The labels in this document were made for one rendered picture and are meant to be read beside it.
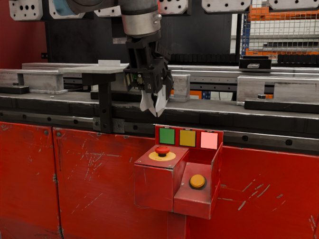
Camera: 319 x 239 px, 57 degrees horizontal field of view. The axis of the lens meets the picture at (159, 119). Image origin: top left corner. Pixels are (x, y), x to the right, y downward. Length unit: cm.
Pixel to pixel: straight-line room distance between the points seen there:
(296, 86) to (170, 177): 51
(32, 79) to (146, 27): 87
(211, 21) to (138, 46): 101
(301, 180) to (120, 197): 61
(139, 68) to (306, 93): 59
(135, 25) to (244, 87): 53
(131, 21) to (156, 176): 37
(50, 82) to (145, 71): 78
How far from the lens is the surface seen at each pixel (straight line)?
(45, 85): 134
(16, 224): 156
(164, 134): 86
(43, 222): 142
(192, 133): 83
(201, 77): 129
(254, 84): 101
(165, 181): 73
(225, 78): 127
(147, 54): 60
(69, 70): 94
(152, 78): 61
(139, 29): 59
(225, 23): 155
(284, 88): 101
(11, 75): 146
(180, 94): 105
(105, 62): 107
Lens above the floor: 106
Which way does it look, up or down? 13 degrees down
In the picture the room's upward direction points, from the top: straight up
